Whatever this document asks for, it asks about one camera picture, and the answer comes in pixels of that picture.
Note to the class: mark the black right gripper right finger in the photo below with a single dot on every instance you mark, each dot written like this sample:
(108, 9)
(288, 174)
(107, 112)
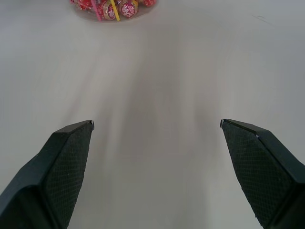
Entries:
(259, 171)

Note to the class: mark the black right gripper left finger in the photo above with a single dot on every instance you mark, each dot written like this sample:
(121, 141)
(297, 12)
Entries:
(57, 171)

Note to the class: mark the red wrapped lollipop pink stick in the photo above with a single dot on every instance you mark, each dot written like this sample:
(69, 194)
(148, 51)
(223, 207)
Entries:
(107, 10)

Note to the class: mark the clear plastic lollipop container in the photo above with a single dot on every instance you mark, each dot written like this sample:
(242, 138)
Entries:
(112, 10)

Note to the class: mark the red wrapped lollipop yellow stick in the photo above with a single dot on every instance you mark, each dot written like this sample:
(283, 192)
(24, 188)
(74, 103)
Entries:
(128, 10)

